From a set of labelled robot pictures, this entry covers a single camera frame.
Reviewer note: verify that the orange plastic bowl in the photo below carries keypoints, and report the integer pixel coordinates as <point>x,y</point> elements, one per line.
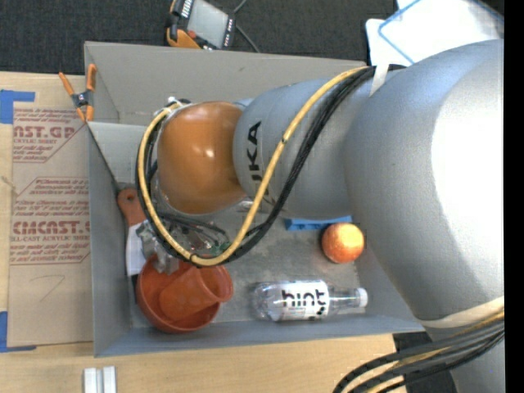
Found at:
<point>152,301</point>

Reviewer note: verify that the brown cardboard board red print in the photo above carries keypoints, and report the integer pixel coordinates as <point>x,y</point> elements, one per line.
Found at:
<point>49,203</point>

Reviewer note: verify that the orange ball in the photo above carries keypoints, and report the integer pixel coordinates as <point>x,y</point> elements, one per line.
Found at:
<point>343,243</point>

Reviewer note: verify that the orange plastic cup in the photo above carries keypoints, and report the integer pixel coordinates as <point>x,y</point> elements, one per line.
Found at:
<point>192,293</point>

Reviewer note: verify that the clear plastic bottle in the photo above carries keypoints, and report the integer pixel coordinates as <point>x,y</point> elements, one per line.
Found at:
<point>303,300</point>

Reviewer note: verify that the grey metal bin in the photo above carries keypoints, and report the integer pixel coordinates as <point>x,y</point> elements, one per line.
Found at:
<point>270,256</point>

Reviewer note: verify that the blue flat block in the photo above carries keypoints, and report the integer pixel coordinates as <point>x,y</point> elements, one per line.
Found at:
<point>303,224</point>

